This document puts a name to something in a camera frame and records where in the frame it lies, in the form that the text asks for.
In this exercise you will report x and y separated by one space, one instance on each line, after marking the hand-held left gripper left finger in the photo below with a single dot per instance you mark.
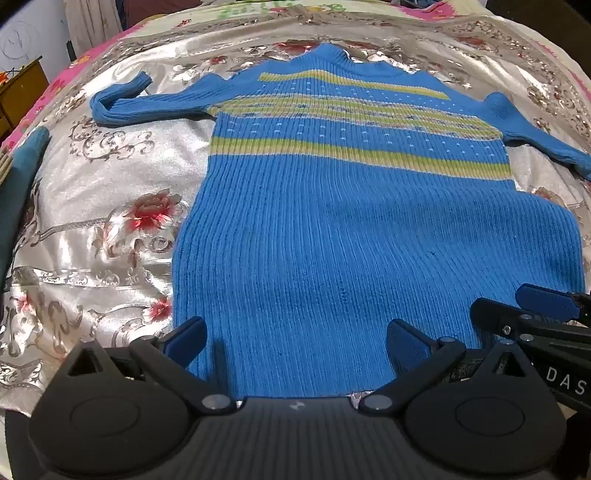
184 338

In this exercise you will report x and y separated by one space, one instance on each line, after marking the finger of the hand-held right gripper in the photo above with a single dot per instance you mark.
501 319
549 301

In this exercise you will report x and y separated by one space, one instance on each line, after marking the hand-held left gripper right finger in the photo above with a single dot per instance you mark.
407 340

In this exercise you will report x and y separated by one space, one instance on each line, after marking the blue striped knit sweater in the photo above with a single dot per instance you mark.
323 230

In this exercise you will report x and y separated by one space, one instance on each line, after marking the silver floral satin blanket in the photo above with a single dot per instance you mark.
115 161

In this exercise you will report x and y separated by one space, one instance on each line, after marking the teal cloth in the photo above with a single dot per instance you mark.
21 184

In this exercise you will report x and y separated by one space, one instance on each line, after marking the pink floral sheet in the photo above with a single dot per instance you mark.
69 78

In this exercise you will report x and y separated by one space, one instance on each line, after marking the wooden cabinet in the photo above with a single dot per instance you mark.
21 92

